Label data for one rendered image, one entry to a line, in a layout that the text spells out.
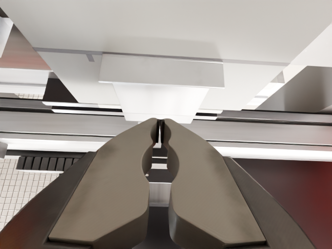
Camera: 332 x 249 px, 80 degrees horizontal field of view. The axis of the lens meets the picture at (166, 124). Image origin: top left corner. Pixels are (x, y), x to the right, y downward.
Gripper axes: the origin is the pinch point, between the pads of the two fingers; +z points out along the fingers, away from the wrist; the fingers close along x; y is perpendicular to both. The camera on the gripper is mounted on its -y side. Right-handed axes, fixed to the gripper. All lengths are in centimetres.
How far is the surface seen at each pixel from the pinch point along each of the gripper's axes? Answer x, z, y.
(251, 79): 7.4, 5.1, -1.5
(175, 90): 1.4, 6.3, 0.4
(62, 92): -10.9, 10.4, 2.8
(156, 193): 0.1, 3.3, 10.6
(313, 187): 57, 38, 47
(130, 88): -2.8, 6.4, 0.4
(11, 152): -42, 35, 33
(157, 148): 0.2, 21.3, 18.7
